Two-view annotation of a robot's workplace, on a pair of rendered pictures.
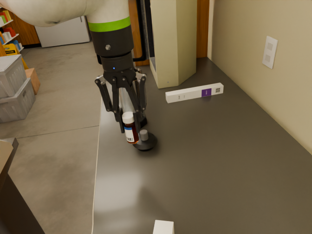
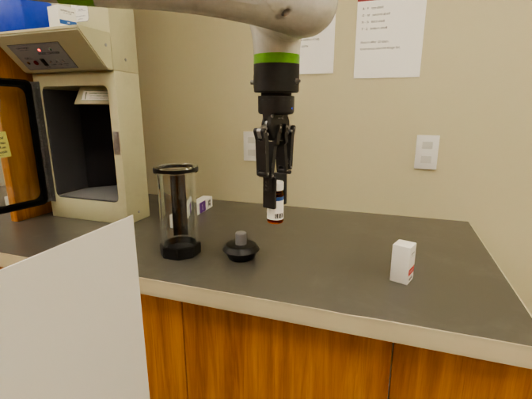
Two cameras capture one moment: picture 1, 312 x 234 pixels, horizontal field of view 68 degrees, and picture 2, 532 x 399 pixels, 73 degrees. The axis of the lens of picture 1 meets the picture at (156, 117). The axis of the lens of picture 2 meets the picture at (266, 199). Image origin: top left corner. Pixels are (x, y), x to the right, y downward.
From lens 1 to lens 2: 0.85 m
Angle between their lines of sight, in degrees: 62
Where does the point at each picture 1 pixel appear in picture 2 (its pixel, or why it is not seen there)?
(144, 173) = (290, 267)
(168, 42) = (135, 148)
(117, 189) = (299, 287)
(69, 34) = not seen: outside the picture
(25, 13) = (330, 11)
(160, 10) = (126, 103)
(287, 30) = not seen: hidden behind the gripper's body
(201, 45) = not seen: hidden behind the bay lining
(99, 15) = (296, 45)
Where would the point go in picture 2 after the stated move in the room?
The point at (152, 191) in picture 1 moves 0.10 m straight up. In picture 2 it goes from (322, 269) to (324, 228)
